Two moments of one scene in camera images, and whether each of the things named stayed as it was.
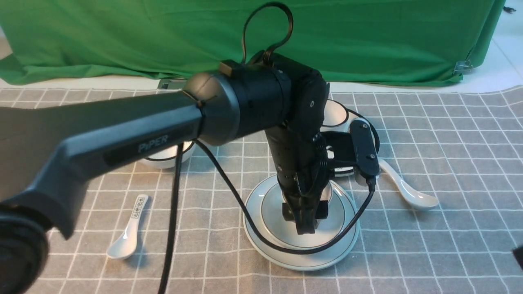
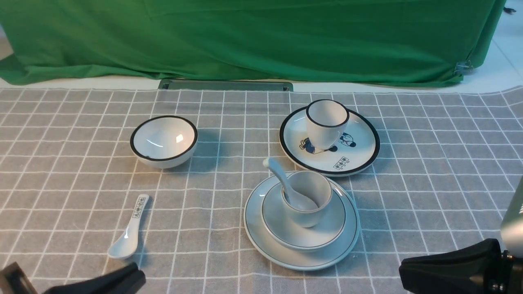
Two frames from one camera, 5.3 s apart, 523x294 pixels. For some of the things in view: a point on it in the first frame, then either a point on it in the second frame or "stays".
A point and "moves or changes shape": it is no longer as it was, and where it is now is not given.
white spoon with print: (125, 246) stays
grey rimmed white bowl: (273, 223) stays
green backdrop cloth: (354, 42) stays
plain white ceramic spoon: (412, 195) moves or changes shape
